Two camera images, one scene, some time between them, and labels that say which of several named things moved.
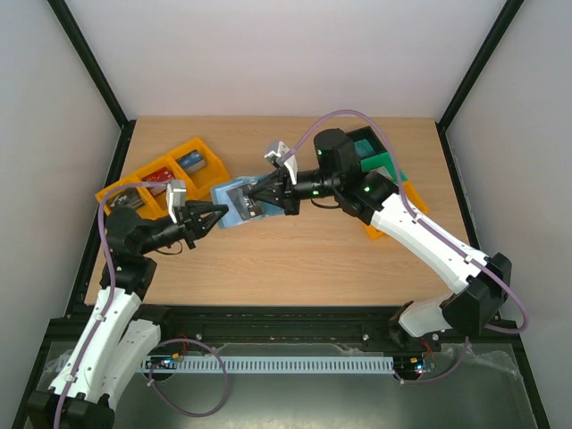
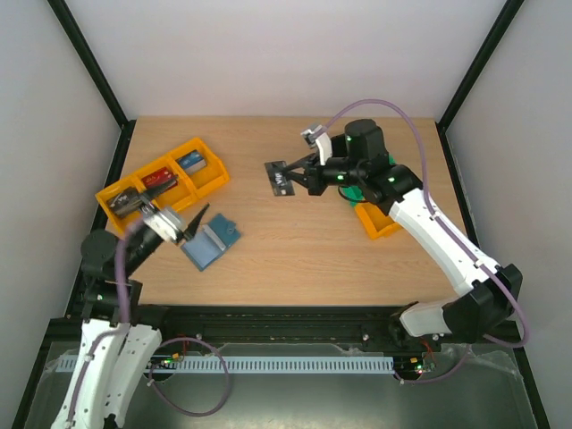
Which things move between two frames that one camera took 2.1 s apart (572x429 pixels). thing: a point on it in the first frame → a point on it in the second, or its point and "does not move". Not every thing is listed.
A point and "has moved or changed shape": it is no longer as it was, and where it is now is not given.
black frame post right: [472, 74] does not move
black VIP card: [246, 207] has moved or changed shape
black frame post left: [97, 78] does not move
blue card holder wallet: [231, 216] → [213, 239]
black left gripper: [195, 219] → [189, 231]
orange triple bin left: [193, 164] does not move
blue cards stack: [191, 162] does not move
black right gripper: [289, 192] → [314, 174]
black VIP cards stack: [130, 197] does not move
